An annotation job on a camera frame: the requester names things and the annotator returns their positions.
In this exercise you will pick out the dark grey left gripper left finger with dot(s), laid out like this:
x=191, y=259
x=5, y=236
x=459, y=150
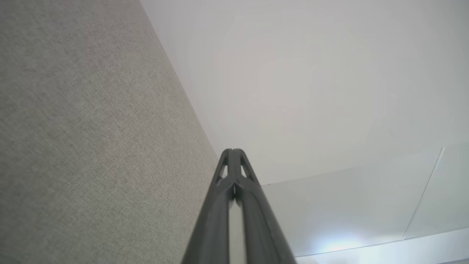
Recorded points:
x=214, y=220

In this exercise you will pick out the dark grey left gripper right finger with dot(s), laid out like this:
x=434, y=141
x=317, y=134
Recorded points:
x=262, y=234

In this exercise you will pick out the grey fabric sofa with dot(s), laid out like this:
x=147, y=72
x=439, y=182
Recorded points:
x=91, y=146

